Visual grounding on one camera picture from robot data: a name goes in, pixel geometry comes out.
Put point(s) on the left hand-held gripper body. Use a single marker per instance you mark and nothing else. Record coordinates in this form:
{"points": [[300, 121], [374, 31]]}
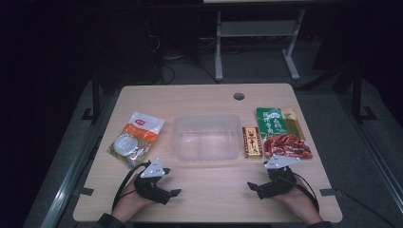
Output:
{"points": [[152, 185]]}

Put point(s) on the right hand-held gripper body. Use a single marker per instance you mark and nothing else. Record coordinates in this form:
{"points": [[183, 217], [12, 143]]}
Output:
{"points": [[278, 183]]}

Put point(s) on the small yellow red box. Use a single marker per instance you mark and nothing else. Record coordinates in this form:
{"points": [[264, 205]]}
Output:
{"points": [[252, 142]]}

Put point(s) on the white orange food packet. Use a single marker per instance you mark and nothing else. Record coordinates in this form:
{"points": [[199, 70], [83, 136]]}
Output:
{"points": [[136, 136]]}

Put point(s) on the green red food packet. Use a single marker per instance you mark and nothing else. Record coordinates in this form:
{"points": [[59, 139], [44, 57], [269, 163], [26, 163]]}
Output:
{"points": [[282, 136]]}

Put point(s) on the clear plastic container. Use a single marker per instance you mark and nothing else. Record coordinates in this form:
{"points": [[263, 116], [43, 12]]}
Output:
{"points": [[206, 139]]}

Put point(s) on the person's left hand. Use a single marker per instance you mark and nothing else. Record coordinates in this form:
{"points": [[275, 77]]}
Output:
{"points": [[128, 204]]}

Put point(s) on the black metal stand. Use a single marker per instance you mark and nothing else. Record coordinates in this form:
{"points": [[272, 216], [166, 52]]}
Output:
{"points": [[95, 98], [357, 95]]}

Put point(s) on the white metal stand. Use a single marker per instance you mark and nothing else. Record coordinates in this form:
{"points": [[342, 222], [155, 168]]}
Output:
{"points": [[258, 28]]}

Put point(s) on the grey metal bracket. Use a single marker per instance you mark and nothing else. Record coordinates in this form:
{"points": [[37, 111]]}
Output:
{"points": [[329, 192], [85, 191]]}

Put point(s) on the aluminium rail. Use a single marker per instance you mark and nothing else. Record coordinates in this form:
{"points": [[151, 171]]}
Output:
{"points": [[68, 186], [385, 171]]}

